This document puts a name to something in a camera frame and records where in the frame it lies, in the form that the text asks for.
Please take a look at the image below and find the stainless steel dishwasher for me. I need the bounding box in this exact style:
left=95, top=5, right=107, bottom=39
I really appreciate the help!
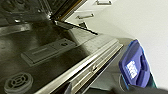
left=0, top=0, right=125, bottom=94

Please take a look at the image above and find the white narrow drawer unit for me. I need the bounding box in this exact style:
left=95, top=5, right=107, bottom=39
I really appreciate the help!
left=68, top=0, right=116, bottom=30

